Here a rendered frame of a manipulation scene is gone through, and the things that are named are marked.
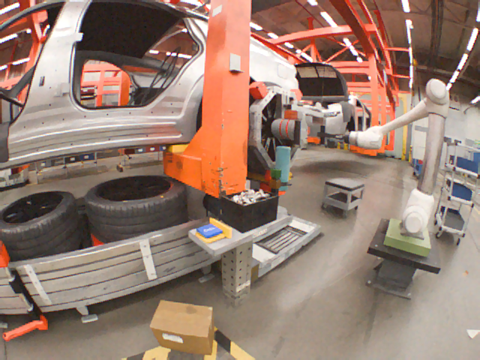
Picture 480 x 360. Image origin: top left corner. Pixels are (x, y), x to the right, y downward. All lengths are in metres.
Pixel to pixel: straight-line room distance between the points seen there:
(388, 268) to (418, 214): 0.47
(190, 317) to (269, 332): 0.37
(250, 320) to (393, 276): 0.88
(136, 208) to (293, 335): 0.92
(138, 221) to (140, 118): 0.60
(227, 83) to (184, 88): 0.56
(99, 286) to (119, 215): 0.36
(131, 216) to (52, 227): 0.43
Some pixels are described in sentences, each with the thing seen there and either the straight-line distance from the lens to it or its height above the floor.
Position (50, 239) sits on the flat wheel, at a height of 0.41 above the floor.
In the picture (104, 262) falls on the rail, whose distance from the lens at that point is 0.91.
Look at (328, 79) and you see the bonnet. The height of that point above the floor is 2.13.
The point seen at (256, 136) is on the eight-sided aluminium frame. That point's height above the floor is 0.80.
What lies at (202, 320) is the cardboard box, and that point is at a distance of 0.81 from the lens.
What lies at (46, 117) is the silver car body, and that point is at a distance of 1.27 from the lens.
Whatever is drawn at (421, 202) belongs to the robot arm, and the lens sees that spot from 1.03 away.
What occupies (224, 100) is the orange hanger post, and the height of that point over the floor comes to 0.96.
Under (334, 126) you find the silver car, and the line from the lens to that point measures 3.91.
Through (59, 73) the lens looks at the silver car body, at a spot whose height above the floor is 1.22.
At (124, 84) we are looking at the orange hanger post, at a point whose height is 1.65.
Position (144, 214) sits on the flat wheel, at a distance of 0.99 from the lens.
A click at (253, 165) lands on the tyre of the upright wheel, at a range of 1.28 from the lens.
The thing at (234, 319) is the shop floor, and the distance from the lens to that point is 1.03.
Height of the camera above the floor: 0.83
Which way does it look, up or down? 14 degrees down
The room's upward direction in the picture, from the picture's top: 2 degrees clockwise
